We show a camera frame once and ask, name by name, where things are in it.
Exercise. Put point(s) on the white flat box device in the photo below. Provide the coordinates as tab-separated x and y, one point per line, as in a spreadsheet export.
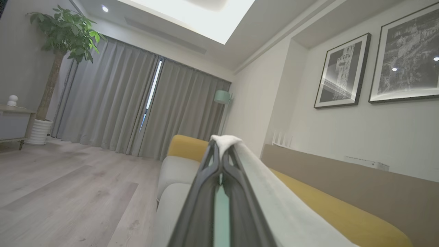
368	163

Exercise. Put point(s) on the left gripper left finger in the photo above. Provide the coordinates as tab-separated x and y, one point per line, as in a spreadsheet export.
199	206

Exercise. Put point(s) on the white ribbed plant pot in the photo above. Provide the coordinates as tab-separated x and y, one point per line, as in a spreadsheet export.
38	132

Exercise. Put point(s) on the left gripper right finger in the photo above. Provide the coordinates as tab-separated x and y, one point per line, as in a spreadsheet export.
243	212

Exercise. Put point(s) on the white slatted rack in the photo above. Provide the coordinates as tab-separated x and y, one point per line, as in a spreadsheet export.
282	139

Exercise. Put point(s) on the grey sofa seat cushion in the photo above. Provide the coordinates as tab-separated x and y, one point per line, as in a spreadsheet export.
176	175
171	212

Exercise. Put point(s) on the green leafy indoor tree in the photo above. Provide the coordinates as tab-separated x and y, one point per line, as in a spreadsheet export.
65	31

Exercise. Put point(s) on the black-framed city photograph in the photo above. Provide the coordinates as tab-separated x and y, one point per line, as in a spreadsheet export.
408	51

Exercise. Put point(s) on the grey and yellow sofa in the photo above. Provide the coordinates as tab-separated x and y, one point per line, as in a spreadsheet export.
343	178

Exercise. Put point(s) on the mint shade floor lamp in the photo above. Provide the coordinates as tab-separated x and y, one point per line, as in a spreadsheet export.
222	97

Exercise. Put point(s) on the small white round figurine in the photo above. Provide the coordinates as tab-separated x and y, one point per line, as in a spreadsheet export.
13	100

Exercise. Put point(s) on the yellow sofa back cushion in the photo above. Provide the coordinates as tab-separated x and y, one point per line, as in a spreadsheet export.
343	219
187	147

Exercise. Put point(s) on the grey wooden side cabinet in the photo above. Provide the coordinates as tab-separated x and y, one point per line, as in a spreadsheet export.
13	125

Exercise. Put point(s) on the red and white basketball jersey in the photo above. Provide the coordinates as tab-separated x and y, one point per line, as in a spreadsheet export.
274	206

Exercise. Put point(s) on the black-framed tower photograph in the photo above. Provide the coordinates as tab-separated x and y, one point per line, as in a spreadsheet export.
343	70

